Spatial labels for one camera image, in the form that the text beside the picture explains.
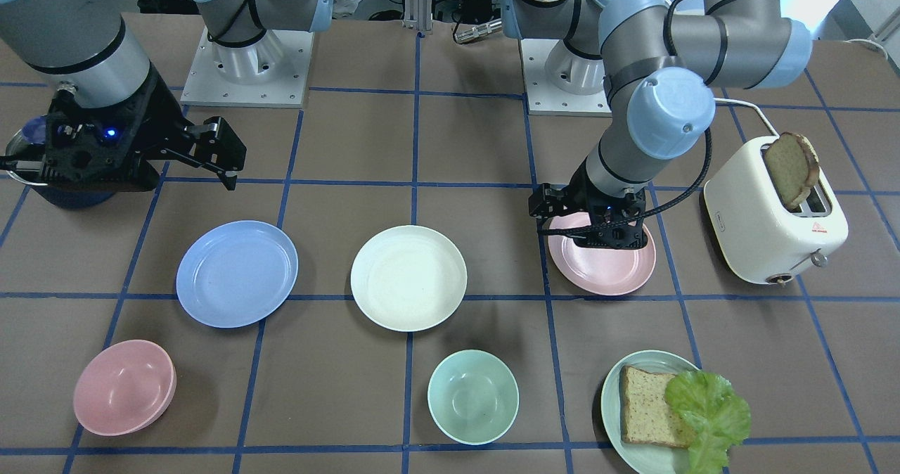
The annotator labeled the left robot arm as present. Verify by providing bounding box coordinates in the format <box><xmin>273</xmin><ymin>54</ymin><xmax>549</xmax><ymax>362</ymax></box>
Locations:
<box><xmin>501</xmin><ymin>0</ymin><xmax>813</xmax><ymax>250</ymax></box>

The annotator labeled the cream white plate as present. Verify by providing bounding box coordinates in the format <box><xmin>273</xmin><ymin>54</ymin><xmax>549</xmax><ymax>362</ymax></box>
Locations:
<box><xmin>350</xmin><ymin>225</ymin><xmax>468</xmax><ymax>332</ymax></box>

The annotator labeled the green bowl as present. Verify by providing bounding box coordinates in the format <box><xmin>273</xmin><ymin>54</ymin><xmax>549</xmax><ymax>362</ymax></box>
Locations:
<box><xmin>427</xmin><ymin>350</ymin><xmax>520</xmax><ymax>446</ymax></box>

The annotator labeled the pink bowl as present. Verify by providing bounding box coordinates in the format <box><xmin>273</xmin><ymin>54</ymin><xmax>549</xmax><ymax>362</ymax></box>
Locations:
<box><xmin>72</xmin><ymin>340</ymin><xmax>177</xmax><ymax>437</ymax></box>

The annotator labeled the blue plate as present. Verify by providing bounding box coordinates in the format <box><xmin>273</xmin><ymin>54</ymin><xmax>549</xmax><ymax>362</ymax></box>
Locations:
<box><xmin>176</xmin><ymin>220</ymin><xmax>300</xmax><ymax>328</ymax></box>

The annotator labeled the green plate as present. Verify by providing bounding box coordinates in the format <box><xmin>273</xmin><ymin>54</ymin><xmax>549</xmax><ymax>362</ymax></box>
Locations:
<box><xmin>600</xmin><ymin>350</ymin><xmax>732</xmax><ymax>474</ymax></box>

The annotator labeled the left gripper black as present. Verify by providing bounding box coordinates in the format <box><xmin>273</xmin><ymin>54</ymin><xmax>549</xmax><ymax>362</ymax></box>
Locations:
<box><xmin>528</xmin><ymin>164</ymin><xmax>649</xmax><ymax>250</ymax></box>

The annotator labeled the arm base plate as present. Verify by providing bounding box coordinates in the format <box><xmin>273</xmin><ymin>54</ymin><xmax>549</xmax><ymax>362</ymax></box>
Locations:
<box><xmin>520</xmin><ymin>39</ymin><xmax>612</xmax><ymax>117</ymax></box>
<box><xmin>181</xmin><ymin>30</ymin><xmax>317</xmax><ymax>109</ymax></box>

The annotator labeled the dark blue saucepan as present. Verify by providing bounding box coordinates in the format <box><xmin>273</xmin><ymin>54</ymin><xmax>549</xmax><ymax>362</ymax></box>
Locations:
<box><xmin>6</xmin><ymin>116</ymin><xmax>160</xmax><ymax>210</ymax></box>

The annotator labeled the green lettuce leaf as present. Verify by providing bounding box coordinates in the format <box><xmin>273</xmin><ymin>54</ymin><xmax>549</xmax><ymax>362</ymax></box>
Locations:
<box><xmin>664</xmin><ymin>369</ymin><xmax>752</xmax><ymax>473</ymax></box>

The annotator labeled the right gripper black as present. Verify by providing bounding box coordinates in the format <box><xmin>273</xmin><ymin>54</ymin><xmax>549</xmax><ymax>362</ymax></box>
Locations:
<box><xmin>2</xmin><ymin>65</ymin><xmax>247</xmax><ymax>192</ymax></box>

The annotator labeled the pink plate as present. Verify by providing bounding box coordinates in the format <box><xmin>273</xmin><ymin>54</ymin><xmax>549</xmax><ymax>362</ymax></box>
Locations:
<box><xmin>548</xmin><ymin>227</ymin><xmax>657</xmax><ymax>297</ymax></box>

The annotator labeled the white toaster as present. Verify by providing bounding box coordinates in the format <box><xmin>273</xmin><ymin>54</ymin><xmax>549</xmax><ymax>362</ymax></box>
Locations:
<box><xmin>703</xmin><ymin>136</ymin><xmax>849</xmax><ymax>285</ymax></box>

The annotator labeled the bread slice on plate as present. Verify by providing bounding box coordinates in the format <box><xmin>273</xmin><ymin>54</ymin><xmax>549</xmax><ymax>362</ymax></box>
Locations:
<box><xmin>619</xmin><ymin>365</ymin><xmax>695</xmax><ymax>449</ymax></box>

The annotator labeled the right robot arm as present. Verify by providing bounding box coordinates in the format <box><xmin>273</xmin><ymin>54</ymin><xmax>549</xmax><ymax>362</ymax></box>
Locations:
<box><xmin>2</xmin><ymin>0</ymin><xmax>333</xmax><ymax>209</ymax></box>

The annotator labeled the toast slice in toaster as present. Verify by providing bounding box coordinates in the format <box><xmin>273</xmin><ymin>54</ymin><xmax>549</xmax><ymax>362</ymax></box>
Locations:
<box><xmin>762</xmin><ymin>132</ymin><xmax>821</xmax><ymax>211</ymax></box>

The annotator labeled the white toaster power cable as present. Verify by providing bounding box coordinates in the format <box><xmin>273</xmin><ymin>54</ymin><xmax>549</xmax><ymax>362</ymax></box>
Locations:
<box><xmin>679</xmin><ymin>96</ymin><xmax>780</xmax><ymax>137</ymax></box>

